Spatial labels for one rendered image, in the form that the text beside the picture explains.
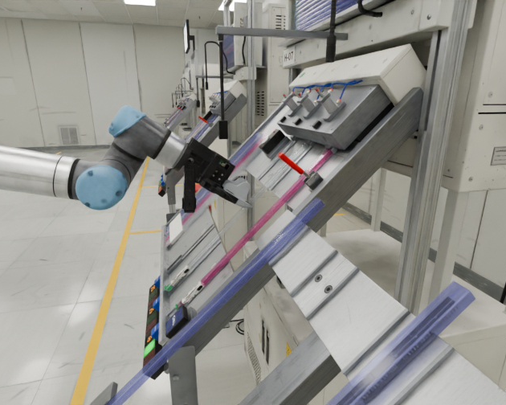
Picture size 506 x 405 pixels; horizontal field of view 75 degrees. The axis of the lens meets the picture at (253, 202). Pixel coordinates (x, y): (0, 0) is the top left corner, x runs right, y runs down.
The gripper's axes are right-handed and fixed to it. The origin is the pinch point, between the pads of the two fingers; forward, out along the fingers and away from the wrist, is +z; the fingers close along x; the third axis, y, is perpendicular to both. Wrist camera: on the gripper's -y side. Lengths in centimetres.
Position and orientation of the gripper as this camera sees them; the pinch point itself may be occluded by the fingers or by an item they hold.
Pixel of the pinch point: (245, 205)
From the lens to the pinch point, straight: 82.3
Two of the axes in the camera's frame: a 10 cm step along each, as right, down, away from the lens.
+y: 5.5, -8.3, -1.1
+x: -2.5, -2.9, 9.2
